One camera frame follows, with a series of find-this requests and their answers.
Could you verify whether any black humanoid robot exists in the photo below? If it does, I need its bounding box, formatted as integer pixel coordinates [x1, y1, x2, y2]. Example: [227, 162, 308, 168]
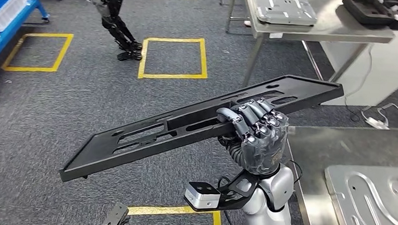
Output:
[82, 0, 147, 63]

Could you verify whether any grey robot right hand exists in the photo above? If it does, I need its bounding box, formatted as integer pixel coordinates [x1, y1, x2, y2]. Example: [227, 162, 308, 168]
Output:
[213, 94, 291, 177]

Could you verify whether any large stamped metal panel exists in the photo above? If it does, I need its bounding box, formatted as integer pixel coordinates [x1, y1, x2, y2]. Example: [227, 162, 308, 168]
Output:
[320, 161, 398, 225]

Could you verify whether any black camera bracket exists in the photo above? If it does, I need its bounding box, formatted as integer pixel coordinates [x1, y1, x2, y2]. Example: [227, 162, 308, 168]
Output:
[184, 166, 262, 216]

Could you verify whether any yellow floor tape square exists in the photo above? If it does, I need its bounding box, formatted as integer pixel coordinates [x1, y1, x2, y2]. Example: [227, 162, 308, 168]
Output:
[138, 34, 211, 84]

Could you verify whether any long black plastic part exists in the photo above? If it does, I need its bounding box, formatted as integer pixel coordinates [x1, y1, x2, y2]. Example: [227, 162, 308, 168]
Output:
[58, 60, 346, 200]

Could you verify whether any metal stool frame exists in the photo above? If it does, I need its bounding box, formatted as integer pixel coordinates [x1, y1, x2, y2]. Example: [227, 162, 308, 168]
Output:
[217, 0, 255, 35]

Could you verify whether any steel workbench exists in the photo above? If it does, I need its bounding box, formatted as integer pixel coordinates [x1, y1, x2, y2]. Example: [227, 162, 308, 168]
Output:
[279, 121, 398, 225]

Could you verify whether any steel table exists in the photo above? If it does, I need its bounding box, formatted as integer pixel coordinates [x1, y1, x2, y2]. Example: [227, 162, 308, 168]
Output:
[238, 0, 398, 97]

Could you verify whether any white power strip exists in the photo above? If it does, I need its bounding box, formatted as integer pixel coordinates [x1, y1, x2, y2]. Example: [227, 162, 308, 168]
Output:
[358, 101, 398, 131]

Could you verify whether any blue wheeled shelf cart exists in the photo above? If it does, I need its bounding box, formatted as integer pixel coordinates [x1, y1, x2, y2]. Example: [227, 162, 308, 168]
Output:
[0, 0, 64, 111]

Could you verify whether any white cabinet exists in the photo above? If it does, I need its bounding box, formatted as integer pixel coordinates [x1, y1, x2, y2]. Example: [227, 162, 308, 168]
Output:
[316, 14, 398, 111]

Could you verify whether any grey stamped metal panel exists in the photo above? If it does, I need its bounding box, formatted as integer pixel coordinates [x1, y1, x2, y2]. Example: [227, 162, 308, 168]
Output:
[247, 0, 320, 28]

